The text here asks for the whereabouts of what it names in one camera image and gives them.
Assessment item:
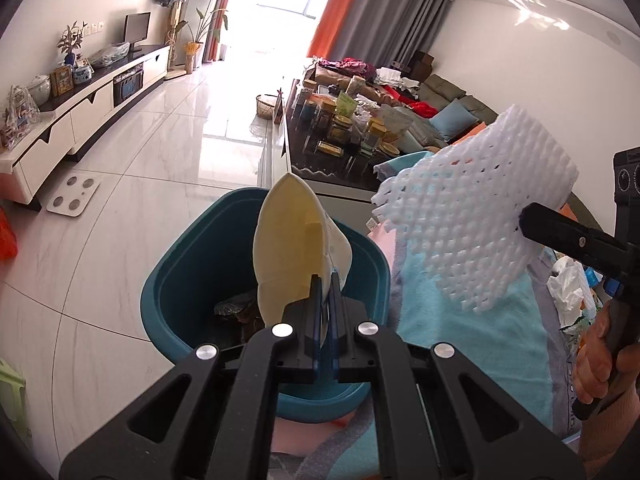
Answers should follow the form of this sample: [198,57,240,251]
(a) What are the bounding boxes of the red plastic bag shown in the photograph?
[0,205,19,262]

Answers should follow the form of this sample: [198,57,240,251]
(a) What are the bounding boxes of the green plastic stool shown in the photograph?
[0,357,27,447]

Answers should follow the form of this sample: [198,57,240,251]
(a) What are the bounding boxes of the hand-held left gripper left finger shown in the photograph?
[59,275,326,480]

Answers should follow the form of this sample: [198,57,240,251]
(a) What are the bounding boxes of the white crumpled plastic bag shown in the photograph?
[547,257,599,332]

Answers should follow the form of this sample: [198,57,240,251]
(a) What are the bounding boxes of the wooden picture frame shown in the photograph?
[50,65,75,97]

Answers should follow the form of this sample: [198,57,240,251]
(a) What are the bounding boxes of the white tv cabinet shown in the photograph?
[0,44,172,206]

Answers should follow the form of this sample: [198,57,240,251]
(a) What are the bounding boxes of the person's right hand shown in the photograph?
[574,305,640,406]

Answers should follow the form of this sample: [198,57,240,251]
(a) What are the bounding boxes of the clear plastic bag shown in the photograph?
[87,42,132,67]

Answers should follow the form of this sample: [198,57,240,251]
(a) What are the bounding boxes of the person's right forearm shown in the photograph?
[580,377,640,467]

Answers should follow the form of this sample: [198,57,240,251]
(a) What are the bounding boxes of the plastic wrapped ornament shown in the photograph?
[0,85,42,152]

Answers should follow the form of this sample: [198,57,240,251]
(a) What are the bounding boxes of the tall leafy potted plant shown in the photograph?
[184,0,229,72]

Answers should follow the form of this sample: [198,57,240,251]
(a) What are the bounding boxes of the blue and white ceramic jar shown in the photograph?
[72,57,96,85]

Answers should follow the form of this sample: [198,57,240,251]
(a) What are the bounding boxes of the dark crumpled wrapper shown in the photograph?
[215,290,266,346]

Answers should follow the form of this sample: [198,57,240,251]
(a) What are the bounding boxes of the pile of clothes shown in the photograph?
[320,57,436,117]

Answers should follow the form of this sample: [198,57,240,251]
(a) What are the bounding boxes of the teal plastic bin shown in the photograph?
[140,187,392,421]

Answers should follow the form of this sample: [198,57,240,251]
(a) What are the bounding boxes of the group of glass jars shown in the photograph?
[290,77,416,161]

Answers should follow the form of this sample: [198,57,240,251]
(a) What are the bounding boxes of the white bathroom scale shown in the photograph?
[46,174,101,218]

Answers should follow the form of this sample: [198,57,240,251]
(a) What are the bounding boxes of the olive green sofa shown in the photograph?
[370,52,502,153]

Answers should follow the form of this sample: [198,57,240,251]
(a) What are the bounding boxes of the dark coffee table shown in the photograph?
[257,57,401,196]

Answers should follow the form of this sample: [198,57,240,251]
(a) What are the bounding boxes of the black monitor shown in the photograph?
[123,11,152,53]

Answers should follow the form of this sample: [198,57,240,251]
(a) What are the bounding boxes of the small plant in vase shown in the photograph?
[57,21,89,67]

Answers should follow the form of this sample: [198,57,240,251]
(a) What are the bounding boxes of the woven basket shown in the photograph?
[256,94,282,121]

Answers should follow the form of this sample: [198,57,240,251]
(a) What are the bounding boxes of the grey and orange side curtain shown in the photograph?
[202,0,242,63]

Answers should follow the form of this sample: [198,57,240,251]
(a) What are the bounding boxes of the white foam fruit net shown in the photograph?
[372,105,580,316]

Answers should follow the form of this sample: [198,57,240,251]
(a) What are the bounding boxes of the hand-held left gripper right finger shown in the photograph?
[327,269,586,480]

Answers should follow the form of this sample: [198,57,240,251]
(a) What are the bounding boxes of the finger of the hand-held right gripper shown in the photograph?
[520,202,628,275]

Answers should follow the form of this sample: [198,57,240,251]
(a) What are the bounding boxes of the teal and grey tablecloth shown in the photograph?
[270,220,601,480]

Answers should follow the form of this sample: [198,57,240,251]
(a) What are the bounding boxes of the small blue cushion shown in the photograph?
[429,100,479,144]

